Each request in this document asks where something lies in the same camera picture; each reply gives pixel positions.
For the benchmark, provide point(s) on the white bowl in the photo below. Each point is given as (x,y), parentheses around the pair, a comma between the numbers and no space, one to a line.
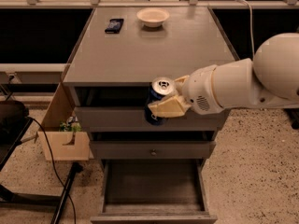
(153,17)

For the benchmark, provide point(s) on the black chair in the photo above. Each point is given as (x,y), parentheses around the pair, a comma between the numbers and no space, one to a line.
(14,122)

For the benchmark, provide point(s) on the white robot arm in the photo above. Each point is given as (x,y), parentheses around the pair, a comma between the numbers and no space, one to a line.
(268,80)

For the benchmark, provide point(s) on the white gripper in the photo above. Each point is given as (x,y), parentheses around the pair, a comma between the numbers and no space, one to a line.
(198,89)

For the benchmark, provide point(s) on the black stand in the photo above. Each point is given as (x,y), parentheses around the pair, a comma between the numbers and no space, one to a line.
(56,202)

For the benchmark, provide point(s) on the dark blue snack packet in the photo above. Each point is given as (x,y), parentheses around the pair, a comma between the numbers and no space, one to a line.
(114,26)

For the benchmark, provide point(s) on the wooden box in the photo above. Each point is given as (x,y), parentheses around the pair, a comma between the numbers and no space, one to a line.
(62,142)

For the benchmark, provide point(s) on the grey drawer cabinet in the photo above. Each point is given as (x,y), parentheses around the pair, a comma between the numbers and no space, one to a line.
(115,70)

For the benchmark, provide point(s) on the grey bottom drawer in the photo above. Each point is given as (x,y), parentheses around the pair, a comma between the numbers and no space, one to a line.
(153,192)

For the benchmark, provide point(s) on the grey drawer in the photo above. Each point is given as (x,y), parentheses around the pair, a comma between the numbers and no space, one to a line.
(132,119)
(129,150)
(153,192)

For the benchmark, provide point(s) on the grey top drawer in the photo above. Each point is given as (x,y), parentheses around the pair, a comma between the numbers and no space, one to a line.
(132,119)

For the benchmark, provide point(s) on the blue pepsi can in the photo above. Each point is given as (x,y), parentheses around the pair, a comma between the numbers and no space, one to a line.
(157,100)

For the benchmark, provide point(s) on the grey middle drawer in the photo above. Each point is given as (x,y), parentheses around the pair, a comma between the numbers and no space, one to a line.
(129,150)

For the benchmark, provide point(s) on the green snack bags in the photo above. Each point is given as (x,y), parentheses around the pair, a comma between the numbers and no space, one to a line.
(70,125)

